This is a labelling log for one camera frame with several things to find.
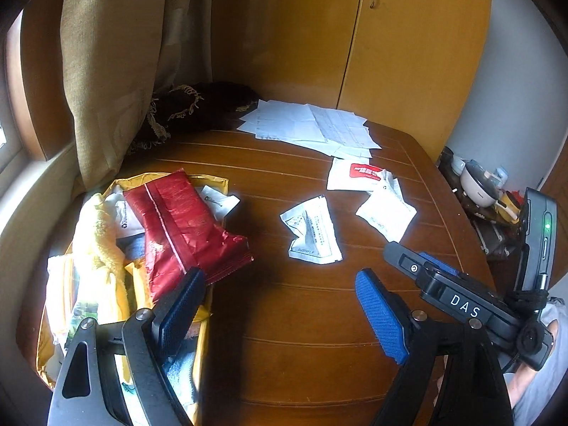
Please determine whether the person's right forearm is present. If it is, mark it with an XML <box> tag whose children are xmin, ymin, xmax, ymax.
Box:
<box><xmin>506</xmin><ymin>299</ymin><xmax>568</xmax><ymax>411</ymax></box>

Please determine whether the yellow towel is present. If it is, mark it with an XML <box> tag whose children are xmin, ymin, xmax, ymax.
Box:
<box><xmin>71</xmin><ymin>193</ymin><xmax>138</xmax><ymax>320</ymax></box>

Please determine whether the wooden window surround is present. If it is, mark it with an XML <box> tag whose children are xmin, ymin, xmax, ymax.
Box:
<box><xmin>20</xmin><ymin>9</ymin><xmax>72</xmax><ymax>163</ymax></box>

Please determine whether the wooden wardrobe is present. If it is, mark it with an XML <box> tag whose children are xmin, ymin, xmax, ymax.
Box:
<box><xmin>208</xmin><ymin>0</ymin><xmax>493</xmax><ymax>152</ymax></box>

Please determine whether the white window sill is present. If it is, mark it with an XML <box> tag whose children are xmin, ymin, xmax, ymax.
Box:
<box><xmin>0</xmin><ymin>140</ymin><xmax>87</xmax><ymax>276</ymax></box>

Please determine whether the red and white packet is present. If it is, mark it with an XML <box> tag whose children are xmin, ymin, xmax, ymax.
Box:
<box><xmin>327</xmin><ymin>157</ymin><xmax>393</xmax><ymax>192</ymax></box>

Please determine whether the white pouch packet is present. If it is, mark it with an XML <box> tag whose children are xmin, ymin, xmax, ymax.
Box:
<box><xmin>279</xmin><ymin>195</ymin><xmax>343</xmax><ymax>263</ymax></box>
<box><xmin>355</xmin><ymin>191</ymin><xmax>418</xmax><ymax>241</ymax></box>
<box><xmin>116</xmin><ymin>200</ymin><xmax>145</xmax><ymax>237</ymax></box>
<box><xmin>373</xmin><ymin>171</ymin><xmax>405</xmax><ymax>207</ymax></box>
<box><xmin>197</xmin><ymin>185</ymin><xmax>240</xmax><ymax>222</ymax></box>

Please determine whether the person's right hand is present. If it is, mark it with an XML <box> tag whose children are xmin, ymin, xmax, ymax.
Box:
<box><xmin>436</xmin><ymin>355</ymin><xmax>450</xmax><ymax>409</ymax></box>

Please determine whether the dark fringed cloth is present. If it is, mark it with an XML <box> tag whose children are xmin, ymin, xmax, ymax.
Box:
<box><xmin>129</xmin><ymin>81</ymin><xmax>260</xmax><ymax>155</ymax></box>

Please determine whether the crumpled white pouch packet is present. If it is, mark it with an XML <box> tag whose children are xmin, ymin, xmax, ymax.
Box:
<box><xmin>279</xmin><ymin>195</ymin><xmax>343</xmax><ymax>263</ymax></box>

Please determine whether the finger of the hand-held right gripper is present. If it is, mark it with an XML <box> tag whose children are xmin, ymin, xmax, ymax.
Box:
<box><xmin>384</xmin><ymin>242</ymin><xmax>427</xmax><ymax>282</ymax></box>
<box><xmin>419</xmin><ymin>251</ymin><xmax>458</xmax><ymax>276</ymax></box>

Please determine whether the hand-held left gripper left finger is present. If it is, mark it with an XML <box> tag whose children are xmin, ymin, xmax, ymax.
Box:
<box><xmin>47</xmin><ymin>266</ymin><xmax>207</xmax><ymax>426</ymax></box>

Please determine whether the red foil packet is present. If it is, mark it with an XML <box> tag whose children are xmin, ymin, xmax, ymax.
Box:
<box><xmin>122</xmin><ymin>168</ymin><xmax>255</xmax><ymax>306</ymax></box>

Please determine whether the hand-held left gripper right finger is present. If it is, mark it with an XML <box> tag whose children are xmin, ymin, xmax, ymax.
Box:
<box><xmin>355</xmin><ymin>268</ymin><xmax>515</xmax><ymax>426</ymax></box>

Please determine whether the pile of white paper sheets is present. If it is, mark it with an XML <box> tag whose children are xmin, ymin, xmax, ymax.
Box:
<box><xmin>236</xmin><ymin>99</ymin><xmax>382</xmax><ymax>159</ymax></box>

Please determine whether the beige ribbed curtain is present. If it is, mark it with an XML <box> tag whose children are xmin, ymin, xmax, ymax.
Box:
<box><xmin>60</xmin><ymin>0</ymin><xmax>214</xmax><ymax>191</ymax></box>

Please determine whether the yellow cardboard box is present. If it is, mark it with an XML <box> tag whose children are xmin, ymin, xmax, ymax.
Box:
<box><xmin>35</xmin><ymin>173</ymin><xmax>231</xmax><ymax>426</ymax></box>

